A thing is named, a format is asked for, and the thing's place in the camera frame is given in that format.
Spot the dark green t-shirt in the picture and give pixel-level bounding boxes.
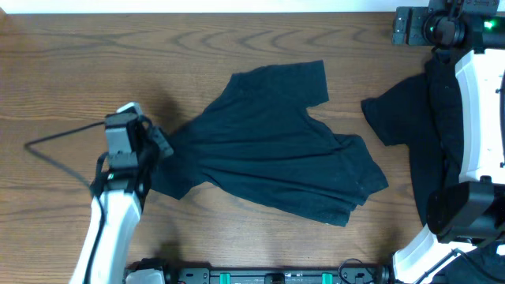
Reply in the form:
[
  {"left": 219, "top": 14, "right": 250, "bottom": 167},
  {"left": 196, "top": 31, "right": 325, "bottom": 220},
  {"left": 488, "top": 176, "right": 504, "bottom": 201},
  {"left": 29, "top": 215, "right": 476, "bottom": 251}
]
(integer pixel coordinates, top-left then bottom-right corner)
[{"left": 152, "top": 61, "right": 388, "bottom": 226}]

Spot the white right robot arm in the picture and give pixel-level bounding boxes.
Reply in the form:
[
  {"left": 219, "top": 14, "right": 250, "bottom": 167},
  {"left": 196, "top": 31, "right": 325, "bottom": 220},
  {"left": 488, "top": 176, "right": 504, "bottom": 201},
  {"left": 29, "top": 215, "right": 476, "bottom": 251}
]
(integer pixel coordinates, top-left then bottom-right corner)
[{"left": 383, "top": 1, "right": 504, "bottom": 283}]

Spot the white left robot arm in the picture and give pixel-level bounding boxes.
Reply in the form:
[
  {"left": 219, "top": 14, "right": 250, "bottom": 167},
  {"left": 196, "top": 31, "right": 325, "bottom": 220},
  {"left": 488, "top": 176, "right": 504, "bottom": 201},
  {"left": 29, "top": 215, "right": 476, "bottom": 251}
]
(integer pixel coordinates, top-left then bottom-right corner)
[{"left": 70, "top": 114, "right": 173, "bottom": 283}]

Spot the pile of black clothes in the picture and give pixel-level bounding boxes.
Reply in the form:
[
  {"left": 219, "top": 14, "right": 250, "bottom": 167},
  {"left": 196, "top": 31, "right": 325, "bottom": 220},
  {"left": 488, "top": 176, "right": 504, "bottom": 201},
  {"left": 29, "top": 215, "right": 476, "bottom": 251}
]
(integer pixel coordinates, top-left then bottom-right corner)
[{"left": 361, "top": 56, "right": 504, "bottom": 283}]

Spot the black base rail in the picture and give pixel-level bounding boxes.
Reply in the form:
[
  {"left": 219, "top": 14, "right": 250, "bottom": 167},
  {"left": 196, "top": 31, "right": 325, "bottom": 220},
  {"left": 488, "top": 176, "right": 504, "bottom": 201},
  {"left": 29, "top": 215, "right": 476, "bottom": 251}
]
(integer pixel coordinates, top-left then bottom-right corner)
[{"left": 122, "top": 259, "right": 395, "bottom": 284}]

